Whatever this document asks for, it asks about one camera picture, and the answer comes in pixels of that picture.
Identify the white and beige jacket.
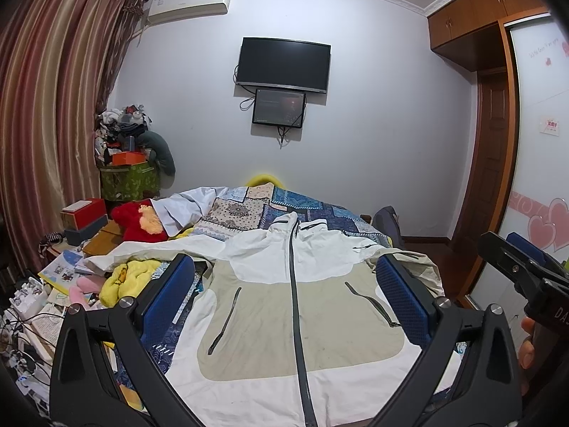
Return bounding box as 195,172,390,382
84,211,464,427

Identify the person's right hand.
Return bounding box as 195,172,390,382
518,317,535,395

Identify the brown wooden door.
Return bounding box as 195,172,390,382
452,69,509,244

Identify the yellow fleece blanket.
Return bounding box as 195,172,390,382
99,259,161,307

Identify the colourful picture book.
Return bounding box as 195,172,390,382
38,250,91,295

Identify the grey bag on floor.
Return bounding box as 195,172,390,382
371,205,404,249

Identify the red shoebox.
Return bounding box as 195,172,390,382
61,199,106,230

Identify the red plush toy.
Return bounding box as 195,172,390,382
111,200,169,243

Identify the white shirt on bed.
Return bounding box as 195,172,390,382
150,187,229,237

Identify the green patterned storage box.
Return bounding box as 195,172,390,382
99,162,160,201

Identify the orange box on pile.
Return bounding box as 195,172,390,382
111,151,147,166

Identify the blue patchwork bed quilt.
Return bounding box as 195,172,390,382
111,181,468,410

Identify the dark green stuffed cushion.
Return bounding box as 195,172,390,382
135,130,176,176

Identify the wooden overhead wardrobe cabinet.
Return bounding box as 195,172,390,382
427,0,546,72

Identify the striped red curtain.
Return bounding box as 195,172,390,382
1,0,145,272

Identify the white air conditioner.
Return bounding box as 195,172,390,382
148,0,230,26

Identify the small black wall monitor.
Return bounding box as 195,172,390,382
252,89,306,128

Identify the wall-mounted black television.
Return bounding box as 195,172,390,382
235,38,331,94

